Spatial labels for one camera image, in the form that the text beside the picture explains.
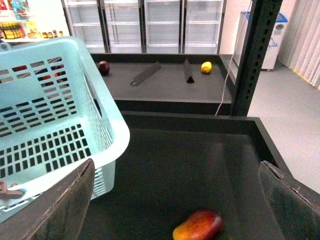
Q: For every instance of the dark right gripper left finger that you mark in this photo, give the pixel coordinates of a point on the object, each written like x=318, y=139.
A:
x=58, y=213

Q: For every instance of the shelf with bottles and jars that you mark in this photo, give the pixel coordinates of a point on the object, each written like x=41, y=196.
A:
x=24, y=21

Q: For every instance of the light blue plastic basket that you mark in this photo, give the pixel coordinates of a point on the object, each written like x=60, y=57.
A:
x=49, y=127

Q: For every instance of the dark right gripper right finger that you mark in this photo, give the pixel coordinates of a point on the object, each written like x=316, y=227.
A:
x=295, y=207

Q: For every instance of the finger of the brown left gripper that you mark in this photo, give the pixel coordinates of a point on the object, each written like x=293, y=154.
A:
x=6, y=194

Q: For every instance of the red yellow mango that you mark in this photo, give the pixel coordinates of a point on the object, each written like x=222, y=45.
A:
x=203, y=224

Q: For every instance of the yellow lemon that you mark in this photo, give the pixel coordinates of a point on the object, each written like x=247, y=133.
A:
x=206, y=67

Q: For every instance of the white vertical blinds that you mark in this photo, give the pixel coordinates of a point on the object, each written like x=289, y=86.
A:
x=300, y=49

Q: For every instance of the right black metal divider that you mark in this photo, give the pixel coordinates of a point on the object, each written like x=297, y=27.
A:
x=188, y=74

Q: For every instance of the orange round fruit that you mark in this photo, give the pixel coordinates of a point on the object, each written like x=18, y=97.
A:
x=56, y=74

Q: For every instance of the black perforated metal post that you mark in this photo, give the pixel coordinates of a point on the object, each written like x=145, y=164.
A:
x=262, y=18

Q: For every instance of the left black metal divider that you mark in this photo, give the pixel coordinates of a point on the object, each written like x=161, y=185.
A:
x=145, y=74

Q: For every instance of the black metal divider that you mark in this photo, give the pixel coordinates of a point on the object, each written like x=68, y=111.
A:
x=188, y=74
x=145, y=74

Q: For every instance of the dark red fruit right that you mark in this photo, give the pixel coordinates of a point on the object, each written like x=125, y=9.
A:
x=103, y=68

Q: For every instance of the glass door refrigerator row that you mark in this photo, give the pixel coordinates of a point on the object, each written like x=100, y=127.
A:
x=147, y=26

